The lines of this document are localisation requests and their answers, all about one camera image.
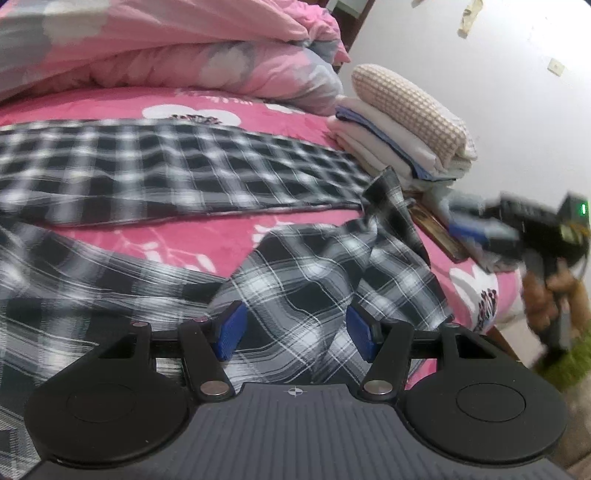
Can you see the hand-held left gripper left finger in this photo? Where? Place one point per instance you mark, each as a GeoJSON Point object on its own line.
{"type": "Point", "coordinates": [229, 333]}

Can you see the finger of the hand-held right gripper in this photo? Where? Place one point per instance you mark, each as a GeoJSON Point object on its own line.
{"type": "Point", "coordinates": [485, 237]}
{"type": "Point", "coordinates": [475, 207]}

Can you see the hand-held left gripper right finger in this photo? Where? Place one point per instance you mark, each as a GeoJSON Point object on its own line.
{"type": "Point", "coordinates": [362, 333]}

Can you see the black white plaid pants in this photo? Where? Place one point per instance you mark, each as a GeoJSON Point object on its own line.
{"type": "Point", "coordinates": [300, 258]}

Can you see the person's right hand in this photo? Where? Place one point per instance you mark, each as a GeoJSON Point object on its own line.
{"type": "Point", "coordinates": [535, 300]}

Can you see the dark brown flat board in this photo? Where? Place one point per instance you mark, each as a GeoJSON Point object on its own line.
{"type": "Point", "coordinates": [438, 230]}

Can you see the purple folded garment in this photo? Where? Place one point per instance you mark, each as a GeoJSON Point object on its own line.
{"type": "Point", "coordinates": [392, 145]}

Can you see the green floor mat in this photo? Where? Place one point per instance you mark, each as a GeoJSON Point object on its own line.
{"type": "Point", "coordinates": [568, 369]}

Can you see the pink floral bed sheet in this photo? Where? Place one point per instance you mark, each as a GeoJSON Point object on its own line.
{"type": "Point", "coordinates": [92, 104]}

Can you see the pink grey floral duvet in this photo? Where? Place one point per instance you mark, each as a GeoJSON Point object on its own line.
{"type": "Point", "coordinates": [161, 41]}

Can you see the wall switch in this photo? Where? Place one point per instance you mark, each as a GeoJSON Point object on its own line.
{"type": "Point", "coordinates": [556, 67]}

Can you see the yellow wall sticker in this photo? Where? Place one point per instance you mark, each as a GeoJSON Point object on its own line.
{"type": "Point", "coordinates": [470, 16]}

